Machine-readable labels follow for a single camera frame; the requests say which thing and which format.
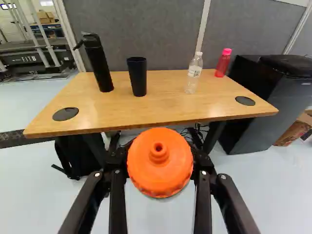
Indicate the tall black flask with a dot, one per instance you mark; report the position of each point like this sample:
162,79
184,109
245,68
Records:
100,65

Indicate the grey partition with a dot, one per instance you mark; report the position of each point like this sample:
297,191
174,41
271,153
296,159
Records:
156,31

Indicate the black cabinet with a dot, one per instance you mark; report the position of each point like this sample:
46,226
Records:
268,109

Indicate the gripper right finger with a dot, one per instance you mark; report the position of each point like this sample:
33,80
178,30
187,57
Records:
203,207

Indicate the clear plastic bottle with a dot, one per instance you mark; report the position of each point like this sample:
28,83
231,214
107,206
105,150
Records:
193,73

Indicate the black cup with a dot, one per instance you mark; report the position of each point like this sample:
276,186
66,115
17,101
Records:
138,76

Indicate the pink bottle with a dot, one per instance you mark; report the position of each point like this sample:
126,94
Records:
222,64

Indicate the wooden table with black legs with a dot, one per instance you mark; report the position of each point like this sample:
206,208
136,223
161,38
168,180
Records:
161,107

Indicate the cardboard box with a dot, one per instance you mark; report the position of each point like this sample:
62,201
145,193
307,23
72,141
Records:
296,131

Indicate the black backpack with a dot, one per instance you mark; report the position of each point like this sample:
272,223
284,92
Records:
73,156

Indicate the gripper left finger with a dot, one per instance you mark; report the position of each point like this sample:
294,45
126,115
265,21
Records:
117,207

